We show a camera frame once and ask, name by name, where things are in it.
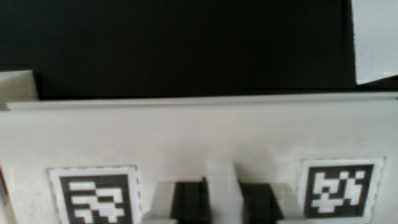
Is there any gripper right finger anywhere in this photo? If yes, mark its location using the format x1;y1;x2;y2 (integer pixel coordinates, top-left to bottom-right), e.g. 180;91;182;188
239;182;284;224

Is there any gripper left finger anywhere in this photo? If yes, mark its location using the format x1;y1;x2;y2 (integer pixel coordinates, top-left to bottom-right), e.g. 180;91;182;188
170;180;211;224

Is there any white cabinet door panel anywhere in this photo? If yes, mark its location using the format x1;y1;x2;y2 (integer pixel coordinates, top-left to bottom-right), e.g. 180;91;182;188
0;92;398;224
0;70;37;103

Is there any white cabinet body box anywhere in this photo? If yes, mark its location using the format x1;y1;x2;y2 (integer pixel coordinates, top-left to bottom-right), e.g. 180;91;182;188
351;0;398;84

